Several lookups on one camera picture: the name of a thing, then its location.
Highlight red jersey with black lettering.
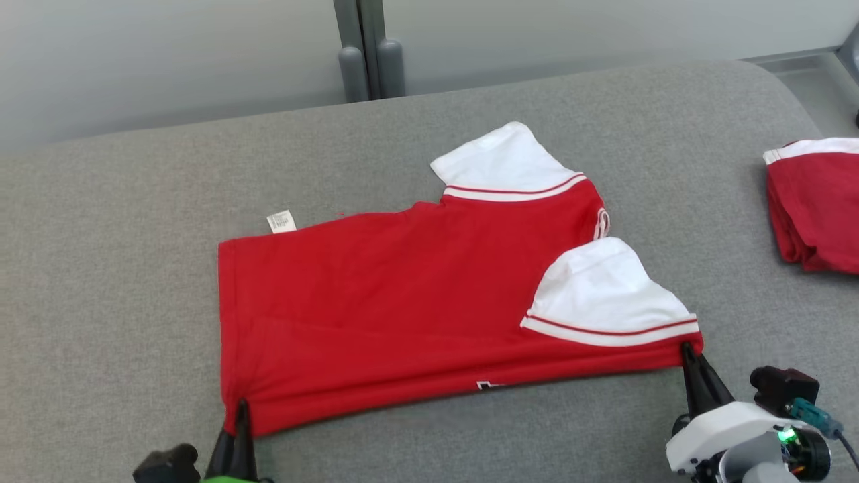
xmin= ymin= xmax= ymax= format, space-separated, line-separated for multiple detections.
xmin=217 ymin=121 xmax=704 ymax=438

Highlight red shorts with white stripe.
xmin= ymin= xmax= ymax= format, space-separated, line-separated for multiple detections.
xmin=763 ymin=137 xmax=859 ymax=276

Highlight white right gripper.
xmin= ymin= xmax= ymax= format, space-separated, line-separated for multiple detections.
xmin=666 ymin=341 xmax=797 ymax=474

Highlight grey metal post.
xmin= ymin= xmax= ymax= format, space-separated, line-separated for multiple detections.
xmin=334 ymin=0 xmax=407 ymax=103

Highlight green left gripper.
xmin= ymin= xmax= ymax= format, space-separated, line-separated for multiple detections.
xmin=200 ymin=401 xmax=272 ymax=483

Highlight grey slanted metal frame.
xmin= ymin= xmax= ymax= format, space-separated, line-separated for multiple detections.
xmin=832 ymin=23 xmax=859 ymax=128

